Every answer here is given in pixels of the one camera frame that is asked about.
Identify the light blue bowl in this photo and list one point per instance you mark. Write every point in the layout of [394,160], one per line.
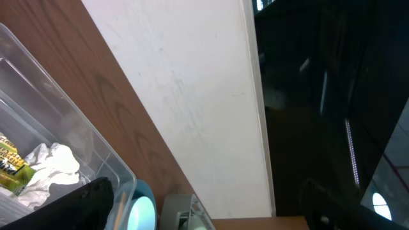
[142,215]

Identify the yellow green snack wrapper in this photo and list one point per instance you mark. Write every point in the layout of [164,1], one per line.
[15,171]

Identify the grey dishwasher rack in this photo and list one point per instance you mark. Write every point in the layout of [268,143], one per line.
[184,212]

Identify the clear plastic bin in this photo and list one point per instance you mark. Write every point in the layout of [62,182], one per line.
[35,110]

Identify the dark blue plate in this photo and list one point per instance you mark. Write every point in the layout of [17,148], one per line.
[143,189]

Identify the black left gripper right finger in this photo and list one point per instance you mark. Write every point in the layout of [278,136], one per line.
[335,211]

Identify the dark monitor screen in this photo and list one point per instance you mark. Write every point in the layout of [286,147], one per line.
[335,87]

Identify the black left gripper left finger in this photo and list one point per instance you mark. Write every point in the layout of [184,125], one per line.
[87,207]

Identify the white tissue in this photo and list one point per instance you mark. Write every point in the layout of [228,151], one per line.
[52,165]

